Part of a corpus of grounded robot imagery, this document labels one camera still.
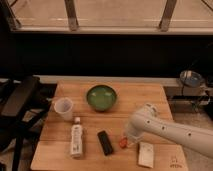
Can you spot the right metal window post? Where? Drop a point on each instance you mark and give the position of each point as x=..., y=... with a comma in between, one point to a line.
x=167, y=15

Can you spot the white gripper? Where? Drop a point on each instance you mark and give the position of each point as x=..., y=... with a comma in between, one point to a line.
x=132, y=134

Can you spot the black rectangular remote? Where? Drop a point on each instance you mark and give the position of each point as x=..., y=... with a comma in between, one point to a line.
x=105, y=143

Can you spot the metal window post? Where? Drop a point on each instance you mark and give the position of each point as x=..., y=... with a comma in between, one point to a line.
x=71, y=15
x=167, y=15

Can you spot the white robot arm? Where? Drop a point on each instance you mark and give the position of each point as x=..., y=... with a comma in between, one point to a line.
x=145, y=119

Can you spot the orange red pepper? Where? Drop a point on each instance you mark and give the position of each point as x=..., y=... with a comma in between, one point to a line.
x=123, y=142

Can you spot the clear plastic cup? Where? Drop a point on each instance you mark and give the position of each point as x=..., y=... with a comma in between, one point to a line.
x=64, y=107

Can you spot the left metal window post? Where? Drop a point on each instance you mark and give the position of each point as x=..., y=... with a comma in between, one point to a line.
x=71, y=15

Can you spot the white folded napkin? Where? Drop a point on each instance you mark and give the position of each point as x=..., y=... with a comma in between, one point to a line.
x=146, y=155

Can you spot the round metal tin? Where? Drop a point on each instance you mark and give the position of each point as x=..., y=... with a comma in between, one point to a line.
x=191, y=78

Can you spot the white plastic bottle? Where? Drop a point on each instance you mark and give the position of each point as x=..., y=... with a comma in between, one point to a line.
x=76, y=147

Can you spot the green ceramic bowl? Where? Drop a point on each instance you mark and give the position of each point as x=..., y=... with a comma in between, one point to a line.
x=101, y=97

